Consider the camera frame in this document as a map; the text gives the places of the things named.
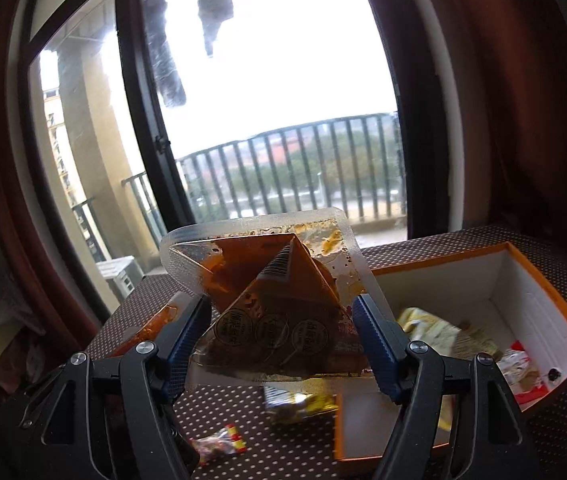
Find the yellow-green snack packet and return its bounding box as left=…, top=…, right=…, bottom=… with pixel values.
left=262, top=385, right=339, bottom=423

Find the grey hanging cloth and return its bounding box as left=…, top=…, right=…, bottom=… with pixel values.
left=194, top=0, right=234, bottom=58

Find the white plastic bag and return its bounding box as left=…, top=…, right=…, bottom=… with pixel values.
left=0, top=272, right=47, bottom=336

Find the brown polka-dot tablecloth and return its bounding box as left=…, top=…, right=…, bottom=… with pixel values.
left=86, top=224, right=567, bottom=480

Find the orange sauce packet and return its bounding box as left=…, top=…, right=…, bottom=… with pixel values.
left=111, top=302, right=197, bottom=358

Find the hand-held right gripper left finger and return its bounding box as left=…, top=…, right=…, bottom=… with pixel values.
left=41, top=294, right=213, bottom=480

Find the small clear candy packet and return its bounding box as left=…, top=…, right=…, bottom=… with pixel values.
left=188, top=422, right=247, bottom=461

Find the green and white snack packet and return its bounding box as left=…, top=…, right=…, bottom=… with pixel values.
left=396, top=306, right=501, bottom=361

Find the balcony railing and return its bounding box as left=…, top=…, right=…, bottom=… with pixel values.
left=71, top=112, right=408, bottom=263

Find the dark hanging cloth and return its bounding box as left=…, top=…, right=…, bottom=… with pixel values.
left=142, top=0, right=187, bottom=109

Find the pinkish cloth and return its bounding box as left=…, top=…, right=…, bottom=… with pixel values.
left=0, top=332, right=47, bottom=396

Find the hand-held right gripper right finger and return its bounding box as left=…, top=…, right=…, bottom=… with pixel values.
left=352, top=294, right=524, bottom=480

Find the white air conditioner unit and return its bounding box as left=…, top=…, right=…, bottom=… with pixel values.
left=96, top=256, right=145, bottom=301

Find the orange cardboard box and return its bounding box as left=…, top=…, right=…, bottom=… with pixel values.
left=333, top=241, right=567, bottom=463

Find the dark red curtain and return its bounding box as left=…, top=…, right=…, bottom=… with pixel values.
left=0, top=0, right=109, bottom=361
left=353, top=0, right=567, bottom=251

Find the black window frame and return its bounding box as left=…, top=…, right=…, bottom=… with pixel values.
left=16, top=0, right=457, bottom=311

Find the clear triangular sauce packet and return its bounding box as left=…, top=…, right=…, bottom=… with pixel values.
left=160, top=206, right=379, bottom=386

